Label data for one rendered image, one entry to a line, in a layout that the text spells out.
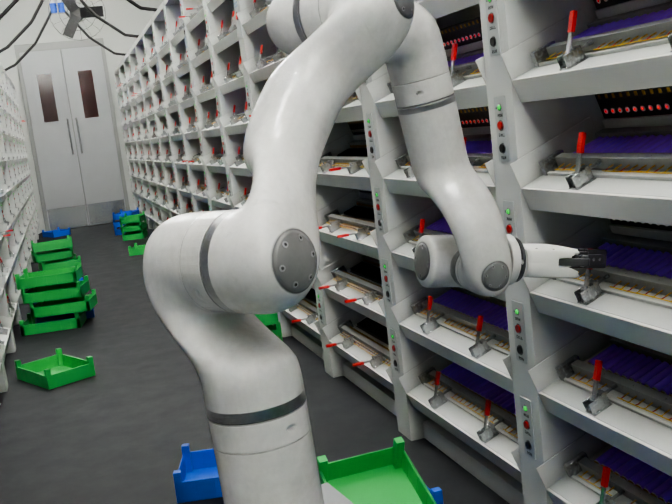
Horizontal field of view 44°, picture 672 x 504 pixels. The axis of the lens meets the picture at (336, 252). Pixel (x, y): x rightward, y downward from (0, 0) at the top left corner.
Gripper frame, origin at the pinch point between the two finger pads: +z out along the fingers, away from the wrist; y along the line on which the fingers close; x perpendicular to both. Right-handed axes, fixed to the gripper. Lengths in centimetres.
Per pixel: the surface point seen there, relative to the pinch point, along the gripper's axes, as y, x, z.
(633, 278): 6.9, -2.6, 3.3
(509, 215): -20.5, 5.9, -4.4
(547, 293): -11.1, -7.8, -1.2
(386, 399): -114, -58, 9
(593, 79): 7.7, 29.1, -6.9
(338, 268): -154, -22, 6
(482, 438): -42, -46, 4
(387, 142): -86, 21, -4
